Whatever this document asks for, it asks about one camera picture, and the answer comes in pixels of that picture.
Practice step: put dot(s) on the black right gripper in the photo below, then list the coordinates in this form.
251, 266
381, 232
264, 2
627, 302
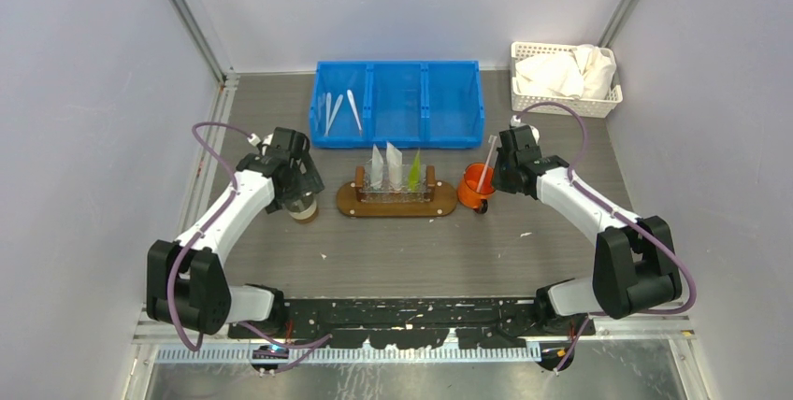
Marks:
501, 184

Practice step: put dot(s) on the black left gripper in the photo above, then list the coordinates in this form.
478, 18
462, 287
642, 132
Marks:
309, 181

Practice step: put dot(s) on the pink toothbrush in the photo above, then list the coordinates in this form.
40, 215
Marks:
492, 141

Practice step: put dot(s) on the silver metal cup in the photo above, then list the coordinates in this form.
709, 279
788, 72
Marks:
304, 209

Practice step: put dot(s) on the orange plastic mug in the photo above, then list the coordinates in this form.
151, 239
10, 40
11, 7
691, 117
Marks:
475, 188

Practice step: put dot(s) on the brown wooden oval tray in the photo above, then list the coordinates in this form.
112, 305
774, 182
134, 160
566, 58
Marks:
443, 203

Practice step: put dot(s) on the white toothpaste tube green cap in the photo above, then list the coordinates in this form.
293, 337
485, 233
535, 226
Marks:
377, 169

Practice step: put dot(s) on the clear textured toothbrush holder rack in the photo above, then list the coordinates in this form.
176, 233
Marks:
365, 194

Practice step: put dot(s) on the yellow-green toothpaste tube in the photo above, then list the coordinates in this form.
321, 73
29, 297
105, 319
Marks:
414, 178

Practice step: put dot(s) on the white toothpaste tube orange cap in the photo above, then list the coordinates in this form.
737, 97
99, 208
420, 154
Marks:
394, 161

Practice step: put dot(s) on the blue plastic divided bin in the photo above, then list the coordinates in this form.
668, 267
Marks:
412, 104

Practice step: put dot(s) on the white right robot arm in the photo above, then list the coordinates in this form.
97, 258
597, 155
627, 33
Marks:
632, 271

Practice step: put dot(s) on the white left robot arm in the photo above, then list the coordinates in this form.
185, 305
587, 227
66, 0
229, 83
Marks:
185, 281

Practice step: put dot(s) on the light blue toothbrush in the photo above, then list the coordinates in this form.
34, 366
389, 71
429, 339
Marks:
331, 107

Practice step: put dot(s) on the white toothbrush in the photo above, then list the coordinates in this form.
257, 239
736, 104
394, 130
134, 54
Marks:
356, 115

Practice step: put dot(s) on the white plastic basket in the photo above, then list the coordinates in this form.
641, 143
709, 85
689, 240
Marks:
588, 108

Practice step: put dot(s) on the white crumpled cloth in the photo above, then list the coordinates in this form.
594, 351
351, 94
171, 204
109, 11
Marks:
583, 72

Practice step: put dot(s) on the aluminium frame rail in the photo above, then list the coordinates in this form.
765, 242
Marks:
201, 40

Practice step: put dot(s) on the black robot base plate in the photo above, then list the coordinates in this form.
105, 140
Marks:
419, 323

